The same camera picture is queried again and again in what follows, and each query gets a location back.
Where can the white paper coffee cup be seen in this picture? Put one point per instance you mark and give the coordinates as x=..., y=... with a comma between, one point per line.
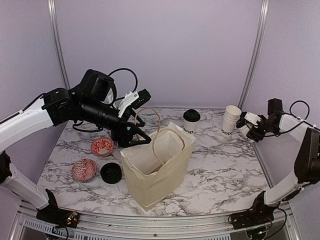
x=190, y=126

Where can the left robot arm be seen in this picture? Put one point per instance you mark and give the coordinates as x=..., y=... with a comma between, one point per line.
x=84, y=102

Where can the stack of black lids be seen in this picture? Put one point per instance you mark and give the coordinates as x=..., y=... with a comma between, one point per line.
x=111, y=173

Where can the black cup lid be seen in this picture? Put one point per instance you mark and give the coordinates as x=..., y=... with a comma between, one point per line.
x=191, y=115

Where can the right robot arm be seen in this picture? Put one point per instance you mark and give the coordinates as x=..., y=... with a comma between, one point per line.
x=305, y=150

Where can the red floral bowl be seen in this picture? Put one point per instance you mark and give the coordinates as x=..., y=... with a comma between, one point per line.
x=102, y=147

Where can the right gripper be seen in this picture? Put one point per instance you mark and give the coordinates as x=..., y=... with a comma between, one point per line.
x=254, y=135

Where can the red patterned bowl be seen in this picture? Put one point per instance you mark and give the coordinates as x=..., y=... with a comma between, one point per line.
x=84, y=170

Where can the right aluminium post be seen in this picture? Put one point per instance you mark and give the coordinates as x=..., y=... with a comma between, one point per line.
x=259, y=37

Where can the stack of white cups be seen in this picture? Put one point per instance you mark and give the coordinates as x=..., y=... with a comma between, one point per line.
x=231, y=116

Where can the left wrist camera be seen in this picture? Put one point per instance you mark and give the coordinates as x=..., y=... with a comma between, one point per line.
x=133, y=99

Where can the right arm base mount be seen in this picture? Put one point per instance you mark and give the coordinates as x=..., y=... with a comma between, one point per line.
x=259, y=213

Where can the cream paper bag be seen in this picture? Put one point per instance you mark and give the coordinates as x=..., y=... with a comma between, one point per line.
x=152, y=171

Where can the aluminium post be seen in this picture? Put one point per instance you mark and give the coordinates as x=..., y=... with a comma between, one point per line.
x=259, y=37
x=57, y=42

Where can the left aluminium post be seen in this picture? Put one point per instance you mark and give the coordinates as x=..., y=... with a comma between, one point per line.
x=57, y=42

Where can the aluminium front rail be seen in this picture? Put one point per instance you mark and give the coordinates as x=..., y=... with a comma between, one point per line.
x=98, y=226

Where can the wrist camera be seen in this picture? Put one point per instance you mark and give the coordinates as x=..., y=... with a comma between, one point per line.
x=248, y=118
x=133, y=99

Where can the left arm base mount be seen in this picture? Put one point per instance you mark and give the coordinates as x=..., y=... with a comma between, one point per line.
x=51, y=213

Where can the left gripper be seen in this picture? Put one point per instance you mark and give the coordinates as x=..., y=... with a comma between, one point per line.
x=124, y=139

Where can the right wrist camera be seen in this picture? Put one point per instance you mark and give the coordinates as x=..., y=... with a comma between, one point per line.
x=248, y=118

